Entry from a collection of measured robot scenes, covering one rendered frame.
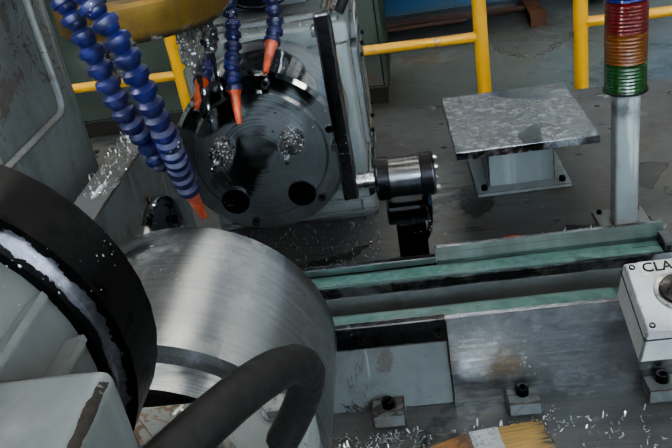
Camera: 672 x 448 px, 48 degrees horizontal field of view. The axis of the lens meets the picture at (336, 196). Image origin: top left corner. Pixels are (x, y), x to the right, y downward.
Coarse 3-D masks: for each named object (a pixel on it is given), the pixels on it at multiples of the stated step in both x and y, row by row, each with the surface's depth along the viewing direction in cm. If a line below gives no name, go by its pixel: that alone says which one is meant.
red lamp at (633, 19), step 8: (648, 0) 104; (608, 8) 105; (616, 8) 104; (624, 8) 104; (632, 8) 103; (640, 8) 104; (648, 8) 105; (608, 16) 106; (616, 16) 105; (624, 16) 104; (632, 16) 104; (640, 16) 104; (648, 16) 105; (608, 24) 106; (616, 24) 105; (624, 24) 105; (632, 24) 104; (640, 24) 105; (648, 24) 106; (608, 32) 107; (616, 32) 106; (624, 32) 105; (632, 32) 105; (640, 32) 105
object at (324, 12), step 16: (320, 16) 90; (320, 32) 91; (320, 48) 92; (336, 64) 93; (336, 80) 94; (336, 96) 95; (336, 112) 96; (336, 128) 97; (336, 144) 98; (352, 160) 99; (352, 176) 100; (352, 192) 101
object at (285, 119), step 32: (256, 64) 106; (288, 64) 108; (320, 64) 116; (192, 96) 110; (224, 96) 105; (256, 96) 104; (288, 96) 105; (320, 96) 105; (192, 128) 107; (224, 128) 107; (256, 128) 107; (288, 128) 106; (320, 128) 107; (192, 160) 110; (224, 160) 105; (256, 160) 109; (288, 160) 109; (320, 160) 109; (224, 192) 112; (256, 192) 111; (288, 192) 111; (320, 192) 111; (256, 224) 114; (288, 224) 114
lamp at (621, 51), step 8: (608, 40) 107; (616, 40) 106; (624, 40) 106; (632, 40) 105; (640, 40) 106; (608, 48) 108; (616, 48) 107; (624, 48) 106; (632, 48) 106; (640, 48) 106; (608, 56) 108; (616, 56) 107; (624, 56) 107; (632, 56) 106; (640, 56) 107; (608, 64) 109; (616, 64) 108; (624, 64) 107; (632, 64) 107
